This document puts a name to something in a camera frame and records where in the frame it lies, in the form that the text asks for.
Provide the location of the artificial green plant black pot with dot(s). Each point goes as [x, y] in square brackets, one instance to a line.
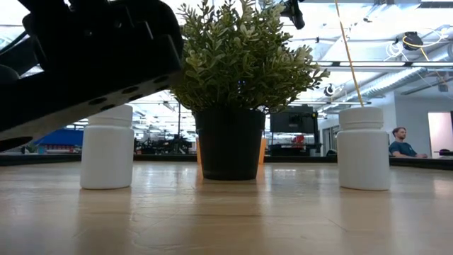
[230, 141]

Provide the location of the person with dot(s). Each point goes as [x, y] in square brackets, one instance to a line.
[401, 147]

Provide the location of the white pill bottle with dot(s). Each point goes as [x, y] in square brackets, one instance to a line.
[362, 152]
[106, 159]

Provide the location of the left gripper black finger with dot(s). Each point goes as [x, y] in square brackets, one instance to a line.
[14, 143]
[53, 95]

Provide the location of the blue background panel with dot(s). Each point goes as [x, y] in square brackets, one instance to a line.
[60, 137]

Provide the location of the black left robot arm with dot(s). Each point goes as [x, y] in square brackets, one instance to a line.
[7, 74]

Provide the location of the thin wooden stick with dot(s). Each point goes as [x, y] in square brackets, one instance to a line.
[349, 53]

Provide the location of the dark background workstation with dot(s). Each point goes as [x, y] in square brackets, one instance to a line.
[293, 122]

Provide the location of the black aluminium table frame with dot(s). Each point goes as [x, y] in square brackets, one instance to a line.
[159, 158]

